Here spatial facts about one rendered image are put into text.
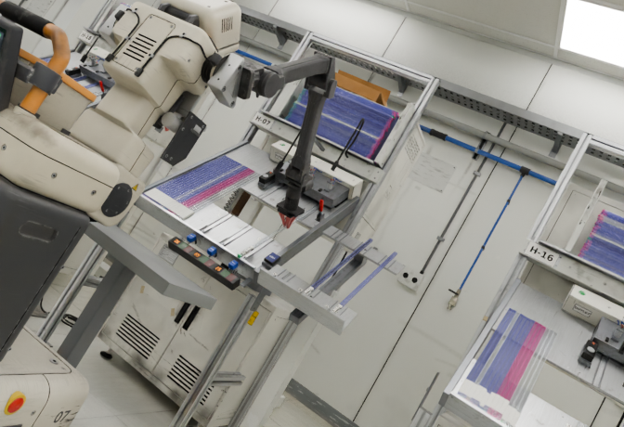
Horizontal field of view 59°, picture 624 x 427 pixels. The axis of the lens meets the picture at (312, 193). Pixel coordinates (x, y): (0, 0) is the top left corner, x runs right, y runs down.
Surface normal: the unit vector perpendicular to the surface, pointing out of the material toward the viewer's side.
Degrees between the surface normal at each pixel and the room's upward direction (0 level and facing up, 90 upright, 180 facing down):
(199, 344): 90
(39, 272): 90
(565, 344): 44
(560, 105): 90
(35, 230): 90
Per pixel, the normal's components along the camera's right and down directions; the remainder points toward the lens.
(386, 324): -0.32, -0.31
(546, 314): 0.14, -0.83
